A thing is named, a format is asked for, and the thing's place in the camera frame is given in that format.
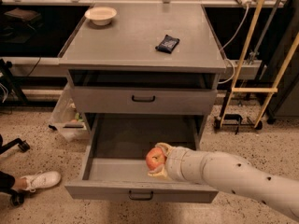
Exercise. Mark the white sneaker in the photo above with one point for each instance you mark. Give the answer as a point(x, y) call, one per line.
point(41, 180)

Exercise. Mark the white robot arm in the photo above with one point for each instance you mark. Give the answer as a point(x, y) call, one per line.
point(227, 173)

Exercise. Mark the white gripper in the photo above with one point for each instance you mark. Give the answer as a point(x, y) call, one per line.
point(177, 165)

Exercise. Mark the clear plastic bag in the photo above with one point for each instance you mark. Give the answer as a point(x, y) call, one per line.
point(66, 119)

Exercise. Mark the closed grey top drawer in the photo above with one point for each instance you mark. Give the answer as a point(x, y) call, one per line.
point(143, 101)

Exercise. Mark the open grey middle drawer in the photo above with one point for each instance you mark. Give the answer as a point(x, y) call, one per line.
point(114, 166)

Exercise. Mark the black trouser leg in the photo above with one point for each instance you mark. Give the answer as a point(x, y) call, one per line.
point(6, 182)

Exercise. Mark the grey drawer cabinet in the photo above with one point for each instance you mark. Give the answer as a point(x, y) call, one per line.
point(123, 55)

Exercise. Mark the red apple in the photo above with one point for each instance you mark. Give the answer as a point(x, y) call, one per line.
point(155, 158)

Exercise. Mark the dark blue snack packet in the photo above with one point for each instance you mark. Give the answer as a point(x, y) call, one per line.
point(168, 44)

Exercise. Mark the white bowl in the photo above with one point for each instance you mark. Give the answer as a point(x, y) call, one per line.
point(100, 16)

